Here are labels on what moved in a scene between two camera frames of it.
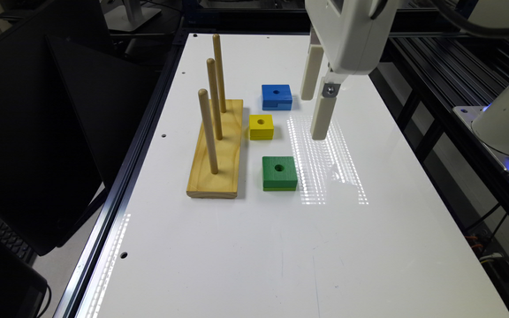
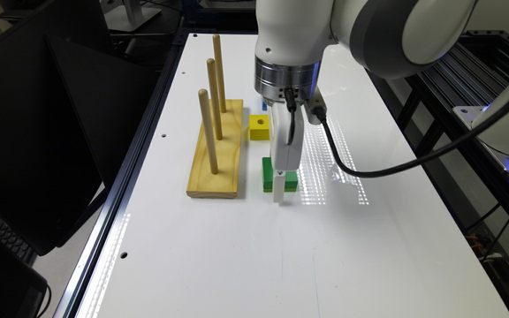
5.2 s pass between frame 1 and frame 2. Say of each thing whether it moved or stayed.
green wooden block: stayed
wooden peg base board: stayed
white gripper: moved
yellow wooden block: stayed
